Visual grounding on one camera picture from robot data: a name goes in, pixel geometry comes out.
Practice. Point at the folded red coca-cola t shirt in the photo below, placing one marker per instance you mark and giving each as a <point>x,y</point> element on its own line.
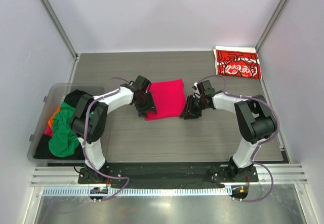
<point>240,62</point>

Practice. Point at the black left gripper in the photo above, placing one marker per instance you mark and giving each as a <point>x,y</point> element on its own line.
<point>142,111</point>

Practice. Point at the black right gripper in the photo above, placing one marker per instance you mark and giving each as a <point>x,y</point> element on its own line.
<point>190,112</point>

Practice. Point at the clear plastic bin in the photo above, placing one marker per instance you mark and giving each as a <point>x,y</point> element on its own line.
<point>54,98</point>

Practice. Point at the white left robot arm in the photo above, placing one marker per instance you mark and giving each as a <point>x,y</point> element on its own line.
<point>90,115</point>

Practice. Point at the orange t shirt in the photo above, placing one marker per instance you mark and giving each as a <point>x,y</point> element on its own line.
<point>51,120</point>

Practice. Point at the corner aluminium post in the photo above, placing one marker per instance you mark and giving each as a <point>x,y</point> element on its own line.
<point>57,24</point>
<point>271,23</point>

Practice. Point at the left corner aluminium post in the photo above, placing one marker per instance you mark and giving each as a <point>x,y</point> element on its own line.
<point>57,24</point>

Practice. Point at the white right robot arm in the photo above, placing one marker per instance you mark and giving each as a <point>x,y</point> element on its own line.
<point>256,122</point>

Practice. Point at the right corner aluminium post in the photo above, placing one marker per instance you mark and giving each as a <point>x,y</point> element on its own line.
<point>271,23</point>

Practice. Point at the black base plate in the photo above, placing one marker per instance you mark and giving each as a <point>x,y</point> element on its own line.
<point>173,175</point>

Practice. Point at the green t shirt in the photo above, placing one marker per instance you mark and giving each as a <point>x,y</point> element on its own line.
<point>63,142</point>

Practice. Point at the aluminium frame rail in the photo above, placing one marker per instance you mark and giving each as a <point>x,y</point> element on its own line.
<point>54,176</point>

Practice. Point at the slotted cable duct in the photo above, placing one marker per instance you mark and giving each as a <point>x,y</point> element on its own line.
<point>92,191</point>

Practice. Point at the pink t shirt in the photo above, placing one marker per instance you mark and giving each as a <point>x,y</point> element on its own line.
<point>169,99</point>

